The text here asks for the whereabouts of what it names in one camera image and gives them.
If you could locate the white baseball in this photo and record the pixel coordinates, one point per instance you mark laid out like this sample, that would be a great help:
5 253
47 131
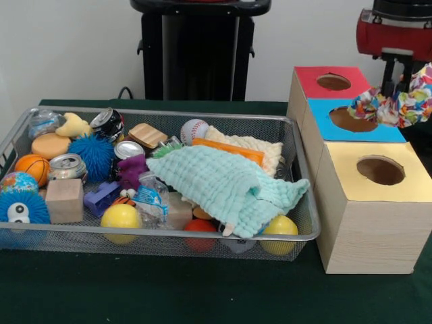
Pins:
194 131

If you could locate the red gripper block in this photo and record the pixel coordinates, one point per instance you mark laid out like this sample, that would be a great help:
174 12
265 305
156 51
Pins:
388 38

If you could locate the striped wooden block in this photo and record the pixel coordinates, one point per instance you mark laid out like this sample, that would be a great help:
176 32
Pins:
148 135

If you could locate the plain yellow ball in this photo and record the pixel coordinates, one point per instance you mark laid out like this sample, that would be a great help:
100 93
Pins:
281 227

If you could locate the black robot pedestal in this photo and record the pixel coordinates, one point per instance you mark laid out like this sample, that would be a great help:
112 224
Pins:
189 67

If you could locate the mint knitted cloth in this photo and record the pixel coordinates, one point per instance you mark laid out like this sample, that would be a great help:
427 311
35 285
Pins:
209 179

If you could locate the plain wooden cube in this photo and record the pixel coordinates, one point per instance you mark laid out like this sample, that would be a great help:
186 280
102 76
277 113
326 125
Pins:
64 200

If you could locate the small orange basketball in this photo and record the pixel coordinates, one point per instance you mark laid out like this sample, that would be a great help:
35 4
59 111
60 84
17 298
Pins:
32 168

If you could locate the silver mesh bin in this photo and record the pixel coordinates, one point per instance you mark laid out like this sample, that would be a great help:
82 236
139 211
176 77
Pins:
202 243

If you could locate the yellow smiley ball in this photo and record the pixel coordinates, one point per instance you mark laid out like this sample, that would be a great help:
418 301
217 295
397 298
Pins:
121 216

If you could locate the blue spiky ball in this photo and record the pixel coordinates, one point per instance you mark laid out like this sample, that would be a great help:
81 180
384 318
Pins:
91 157

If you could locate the colourful patterned cloth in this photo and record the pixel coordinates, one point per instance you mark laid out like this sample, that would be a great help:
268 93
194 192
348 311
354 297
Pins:
408 108

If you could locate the orange plastic toy block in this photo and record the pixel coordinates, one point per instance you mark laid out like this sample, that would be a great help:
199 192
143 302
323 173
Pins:
233 149

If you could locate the cream knitted cloth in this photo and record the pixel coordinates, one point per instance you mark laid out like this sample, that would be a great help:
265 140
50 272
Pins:
270 152

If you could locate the wooden three-hole box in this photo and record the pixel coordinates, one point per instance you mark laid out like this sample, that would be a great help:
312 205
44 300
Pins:
371 236

